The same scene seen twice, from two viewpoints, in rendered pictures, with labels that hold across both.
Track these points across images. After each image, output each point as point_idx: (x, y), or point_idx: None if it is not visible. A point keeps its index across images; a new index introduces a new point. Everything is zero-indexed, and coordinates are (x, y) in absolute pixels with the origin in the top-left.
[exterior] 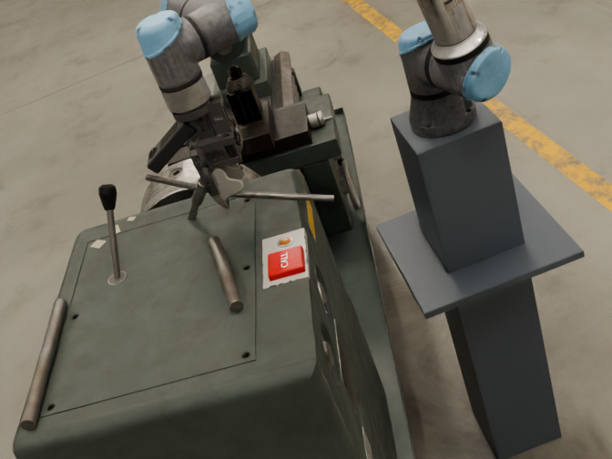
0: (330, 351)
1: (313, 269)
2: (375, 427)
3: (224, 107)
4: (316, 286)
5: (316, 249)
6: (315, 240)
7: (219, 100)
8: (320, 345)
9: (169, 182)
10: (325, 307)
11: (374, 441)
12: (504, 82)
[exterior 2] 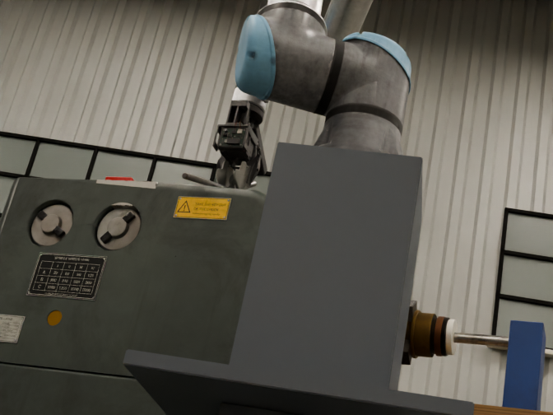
0: (51, 222)
1: (121, 198)
2: (59, 404)
3: (237, 108)
4: (103, 201)
5: (165, 219)
6: (174, 216)
7: (234, 100)
8: (37, 191)
9: None
10: (104, 233)
11: (34, 379)
12: (243, 59)
